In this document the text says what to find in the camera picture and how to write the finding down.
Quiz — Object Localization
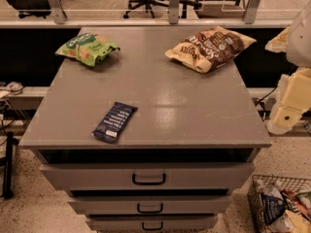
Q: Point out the middle drawer with handle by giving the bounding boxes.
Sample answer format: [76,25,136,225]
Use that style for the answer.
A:
[69,195,231,216]

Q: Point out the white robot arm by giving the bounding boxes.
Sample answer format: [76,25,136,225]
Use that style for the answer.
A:
[265,1,311,135]

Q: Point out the top drawer with handle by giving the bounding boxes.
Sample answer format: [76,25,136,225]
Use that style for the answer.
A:
[40,162,255,190]

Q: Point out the blue rxbar blueberry bar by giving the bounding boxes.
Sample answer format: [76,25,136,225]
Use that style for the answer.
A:
[92,102,138,144]

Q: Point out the brown chip bag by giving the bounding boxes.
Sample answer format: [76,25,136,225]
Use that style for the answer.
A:
[165,26,256,74]

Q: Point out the wire basket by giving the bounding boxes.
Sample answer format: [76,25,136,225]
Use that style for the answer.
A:
[248,175,311,233]

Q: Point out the snack packages in basket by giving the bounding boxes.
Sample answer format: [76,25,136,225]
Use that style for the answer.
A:
[256,180,311,233]

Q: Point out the bottom drawer with handle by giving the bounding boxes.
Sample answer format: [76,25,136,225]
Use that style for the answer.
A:
[86,215,218,231]

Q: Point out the black cable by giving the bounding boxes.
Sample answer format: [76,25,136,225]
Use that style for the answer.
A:
[254,86,279,121]

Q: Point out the drawer with handle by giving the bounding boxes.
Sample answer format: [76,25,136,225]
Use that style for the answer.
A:
[40,162,255,190]
[69,195,231,216]
[86,215,218,231]

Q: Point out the green chip bag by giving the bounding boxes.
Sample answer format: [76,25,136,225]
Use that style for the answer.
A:
[55,32,120,67]

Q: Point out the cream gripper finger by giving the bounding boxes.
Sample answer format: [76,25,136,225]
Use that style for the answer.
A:
[265,27,290,53]

